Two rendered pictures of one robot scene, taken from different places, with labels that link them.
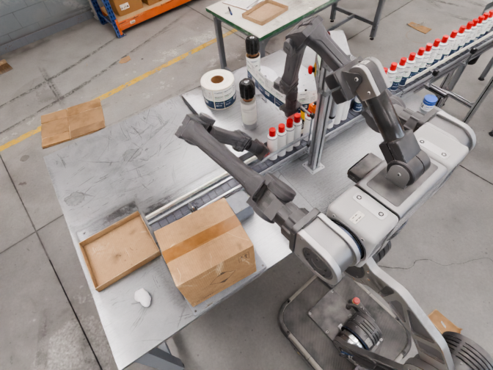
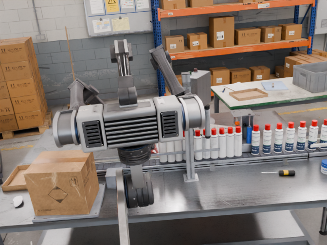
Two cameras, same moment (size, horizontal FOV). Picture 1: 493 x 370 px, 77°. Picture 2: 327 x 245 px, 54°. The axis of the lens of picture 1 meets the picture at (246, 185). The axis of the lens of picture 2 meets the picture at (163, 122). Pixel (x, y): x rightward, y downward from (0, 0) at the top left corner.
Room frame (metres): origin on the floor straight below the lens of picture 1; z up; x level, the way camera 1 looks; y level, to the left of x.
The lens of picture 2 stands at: (-0.56, -1.04, 1.93)
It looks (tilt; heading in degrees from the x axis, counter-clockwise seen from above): 23 degrees down; 28
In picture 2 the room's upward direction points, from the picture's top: 5 degrees counter-clockwise
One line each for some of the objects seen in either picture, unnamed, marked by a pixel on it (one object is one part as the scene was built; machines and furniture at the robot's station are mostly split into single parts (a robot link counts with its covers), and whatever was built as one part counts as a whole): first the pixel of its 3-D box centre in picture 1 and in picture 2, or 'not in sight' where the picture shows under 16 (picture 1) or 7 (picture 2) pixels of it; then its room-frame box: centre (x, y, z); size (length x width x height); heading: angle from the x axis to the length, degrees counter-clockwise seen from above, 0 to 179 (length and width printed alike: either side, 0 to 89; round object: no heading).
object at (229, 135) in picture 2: (338, 108); (229, 142); (1.27, -0.55, 0.98); 0.05 x 0.05 x 0.20
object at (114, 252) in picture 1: (119, 248); (32, 176); (0.65, 0.62, 0.85); 0.30 x 0.26 x 0.04; 118
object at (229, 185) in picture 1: (290, 150); (181, 162); (1.12, -0.26, 0.86); 1.65 x 0.08 x 0.04; 118
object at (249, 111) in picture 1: (248, 103); not in sight; (1.33, -0.06, 1.03); 0.09 x 0.09 x 0.30
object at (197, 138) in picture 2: (308, 124); (198, 144); (1.17, -0.36, 0.98); 0.05 x 0.05 x 0.20
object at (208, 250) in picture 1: (208, 252); (64, 181); (0.52, 0.18, 0.99); 0.30 x 0.24 x 0.27; 113
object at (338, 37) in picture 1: (330, 64); (196, 90); (1.10, -0.40, 1.38); 0.17 x 0.10 x 0.19; 173
